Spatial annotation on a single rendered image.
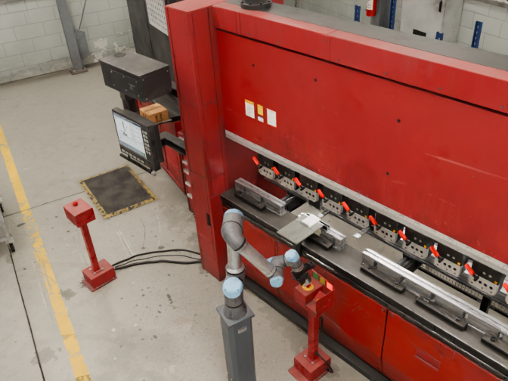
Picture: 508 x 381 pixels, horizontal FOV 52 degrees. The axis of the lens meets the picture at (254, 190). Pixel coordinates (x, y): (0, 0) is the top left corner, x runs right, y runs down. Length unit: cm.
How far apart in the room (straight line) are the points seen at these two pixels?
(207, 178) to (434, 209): 177
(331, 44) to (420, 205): 97
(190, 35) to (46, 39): 625
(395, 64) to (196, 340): 257
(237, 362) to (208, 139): 155
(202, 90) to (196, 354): 194
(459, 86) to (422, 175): 54
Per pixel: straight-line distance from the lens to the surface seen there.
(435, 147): 270
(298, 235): 344
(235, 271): 317
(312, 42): 295
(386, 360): 365
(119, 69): 370
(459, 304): 318
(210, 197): 403
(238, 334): 332
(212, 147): 385
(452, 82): 252
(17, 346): 460
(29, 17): 944
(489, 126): 253
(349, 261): 345
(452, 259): 297
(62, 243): 543
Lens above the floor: 318
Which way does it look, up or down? 34 degrees down
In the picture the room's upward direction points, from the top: 4 degrees counter-clockwise
